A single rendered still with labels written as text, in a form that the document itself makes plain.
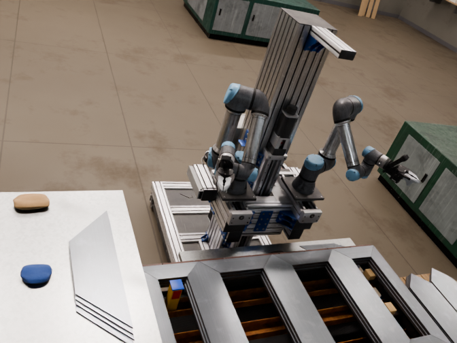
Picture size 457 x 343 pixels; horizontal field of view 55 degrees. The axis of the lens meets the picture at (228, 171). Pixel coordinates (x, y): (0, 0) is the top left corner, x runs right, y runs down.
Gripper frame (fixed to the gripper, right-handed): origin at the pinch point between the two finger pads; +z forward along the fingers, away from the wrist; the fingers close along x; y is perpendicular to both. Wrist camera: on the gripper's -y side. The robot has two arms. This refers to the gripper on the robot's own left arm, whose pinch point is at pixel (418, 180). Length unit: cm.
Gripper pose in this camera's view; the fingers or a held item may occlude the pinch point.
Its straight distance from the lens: 267.8
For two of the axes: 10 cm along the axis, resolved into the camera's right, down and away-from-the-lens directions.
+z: 6.8, 5.6, -4.8
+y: -1.7, 7.5, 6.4
